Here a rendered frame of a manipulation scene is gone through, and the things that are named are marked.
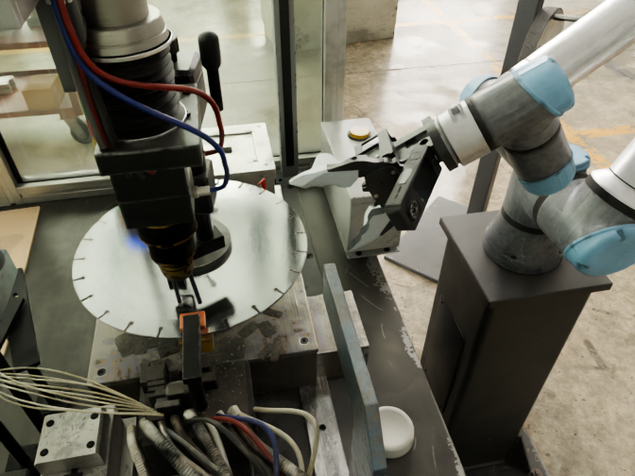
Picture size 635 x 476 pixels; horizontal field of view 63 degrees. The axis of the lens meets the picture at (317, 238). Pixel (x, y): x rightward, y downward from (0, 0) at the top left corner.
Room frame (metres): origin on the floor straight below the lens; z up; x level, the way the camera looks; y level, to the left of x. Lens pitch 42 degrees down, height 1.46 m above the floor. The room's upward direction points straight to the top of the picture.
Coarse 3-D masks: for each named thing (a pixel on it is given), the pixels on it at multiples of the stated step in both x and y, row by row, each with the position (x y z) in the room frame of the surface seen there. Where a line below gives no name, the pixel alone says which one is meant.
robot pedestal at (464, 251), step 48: (480, 240) 0.79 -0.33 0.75; (480, 288) 0.66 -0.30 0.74; (528, 288) 0.66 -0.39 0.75; (576, 288) 0.66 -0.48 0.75; (432, 336) 0.81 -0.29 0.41; (480, 336) 0.65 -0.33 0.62; (528, 336) 0.66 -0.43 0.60; (432, 384) 0.76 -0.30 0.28; (480, 384) 0.65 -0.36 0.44; (528, 384) 0.67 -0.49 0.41; (480, 432) 0.66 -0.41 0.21
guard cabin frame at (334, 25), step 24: (336, 0) 1.05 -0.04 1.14; (336, 24) 1.05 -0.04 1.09; (336, 48) 1.05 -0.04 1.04; (336, 72) 1.05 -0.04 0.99; (336, 96) 1.05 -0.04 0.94; (336, 120) 1.05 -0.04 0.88; (0, 144) 0.93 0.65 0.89; (0, 168) 0.91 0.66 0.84; (0, 192) 0.91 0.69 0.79; (24, 192) 0.92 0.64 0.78; (48, 192) 0.93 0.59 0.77; (72, 192) 0.93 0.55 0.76; (96, 192) 0.94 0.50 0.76
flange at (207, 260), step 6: (216, 222) 0.60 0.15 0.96; (222, 228) 0.58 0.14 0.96; (228, 234) 0.57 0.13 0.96; (228, 240) 0.56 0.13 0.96; (228, 246) 0.54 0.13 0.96; (216, 252) 0.53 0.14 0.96; (222, 252) 0.53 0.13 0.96; (228, 252) 0.54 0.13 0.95; (198, 258) 0.52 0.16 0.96; (204, 258) 0.52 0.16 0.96; (210, 258) 0.52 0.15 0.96; (216, 258) 0.52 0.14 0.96; (222, 258) 0.53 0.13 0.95; (198, 264) 0.51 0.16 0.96; (204, 264) 0.51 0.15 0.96; (210, 264) 0.51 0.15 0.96; (198, 270) 0.50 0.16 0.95
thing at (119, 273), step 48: (240, 192) 0.68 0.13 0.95; (96, 240) 0.57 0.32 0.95; (240, 240) 0.57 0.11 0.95; (288, 240) 0.57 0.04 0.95; (96, 288) 0.47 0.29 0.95; (144, 288) 0.47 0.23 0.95; (192, 288) 0.47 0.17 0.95; (240, 288) 0.47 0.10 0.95; (288, 288) 0.47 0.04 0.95; (144, 336) 0.39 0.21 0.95
